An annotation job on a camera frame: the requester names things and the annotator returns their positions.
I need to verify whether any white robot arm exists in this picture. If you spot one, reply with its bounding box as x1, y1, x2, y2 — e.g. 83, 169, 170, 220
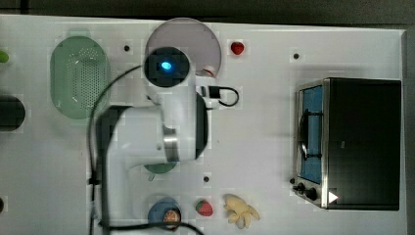
95, 47, 208, 232

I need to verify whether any silver toaster oven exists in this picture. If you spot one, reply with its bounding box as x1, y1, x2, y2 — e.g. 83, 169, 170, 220
290, 77, 401, 211

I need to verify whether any green plastic cup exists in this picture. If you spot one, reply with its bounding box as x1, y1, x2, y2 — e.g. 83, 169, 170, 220
145, 163, 176, 181

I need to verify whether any small red strawberry toy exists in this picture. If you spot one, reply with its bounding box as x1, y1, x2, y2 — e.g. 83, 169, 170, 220
231, 41, 245, 56

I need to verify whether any lilac round plate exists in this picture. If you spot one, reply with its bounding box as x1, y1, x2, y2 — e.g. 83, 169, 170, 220
145, 18, 222, 77

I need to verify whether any red green strawberry toy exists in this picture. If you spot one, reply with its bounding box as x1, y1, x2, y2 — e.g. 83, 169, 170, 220
195, 200, 213, 216

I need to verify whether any peeled banana toy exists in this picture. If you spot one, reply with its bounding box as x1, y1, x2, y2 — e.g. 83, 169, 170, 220
223, 195, 260, 229

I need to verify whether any orange slice toy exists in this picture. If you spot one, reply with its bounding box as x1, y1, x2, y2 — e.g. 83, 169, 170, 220
162, 210, 181, 230

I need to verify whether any blue bowl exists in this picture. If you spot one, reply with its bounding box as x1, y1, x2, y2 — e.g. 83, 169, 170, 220
148, 197, 181, 223

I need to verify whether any green perforated colander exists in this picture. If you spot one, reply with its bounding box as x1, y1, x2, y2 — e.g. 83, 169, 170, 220
50, 36, 111, 119

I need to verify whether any black frying pan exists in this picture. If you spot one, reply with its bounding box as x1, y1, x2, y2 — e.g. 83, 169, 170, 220
0, 95, 25, 131

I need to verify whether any green lime toy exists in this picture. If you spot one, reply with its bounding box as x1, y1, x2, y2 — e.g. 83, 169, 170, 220
0, 50, 10, 64

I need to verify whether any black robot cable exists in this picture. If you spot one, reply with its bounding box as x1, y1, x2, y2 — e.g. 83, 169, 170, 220
86, 64, 205, 235

